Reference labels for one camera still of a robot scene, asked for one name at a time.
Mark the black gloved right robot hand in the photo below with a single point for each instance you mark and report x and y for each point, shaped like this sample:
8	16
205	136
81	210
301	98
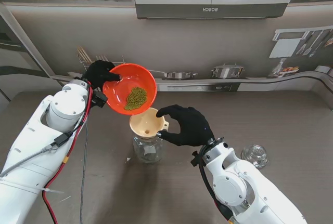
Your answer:
193	128

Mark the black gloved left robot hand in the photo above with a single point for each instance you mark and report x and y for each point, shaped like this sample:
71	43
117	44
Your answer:
100	74

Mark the orange plastic bowl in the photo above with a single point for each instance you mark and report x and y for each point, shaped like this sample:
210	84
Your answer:
117	96

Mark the green mung beans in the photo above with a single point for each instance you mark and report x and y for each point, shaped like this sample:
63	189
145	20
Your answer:
135	99

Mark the cream plastic funnel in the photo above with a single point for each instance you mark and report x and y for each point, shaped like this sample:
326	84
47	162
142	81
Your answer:
143	125

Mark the clear glass jar lid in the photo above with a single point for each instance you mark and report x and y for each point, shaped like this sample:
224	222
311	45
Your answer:
256	156

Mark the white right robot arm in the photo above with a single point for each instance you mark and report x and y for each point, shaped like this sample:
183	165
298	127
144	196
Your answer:
242	190

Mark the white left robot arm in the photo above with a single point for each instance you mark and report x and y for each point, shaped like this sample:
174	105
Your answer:
33	143

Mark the clear glass jar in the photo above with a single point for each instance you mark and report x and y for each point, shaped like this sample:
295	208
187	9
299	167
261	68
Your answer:
148	152

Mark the printed kitchen backdrop banner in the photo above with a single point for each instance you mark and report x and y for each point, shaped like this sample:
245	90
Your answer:
208	47

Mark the white zip tie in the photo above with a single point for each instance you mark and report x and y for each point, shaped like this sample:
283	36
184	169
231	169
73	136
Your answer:
52	190

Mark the thin white strip scrap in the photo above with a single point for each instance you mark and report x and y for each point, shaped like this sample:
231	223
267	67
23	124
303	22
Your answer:
65	198

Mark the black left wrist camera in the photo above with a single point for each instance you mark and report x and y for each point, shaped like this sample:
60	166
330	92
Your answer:
99	99

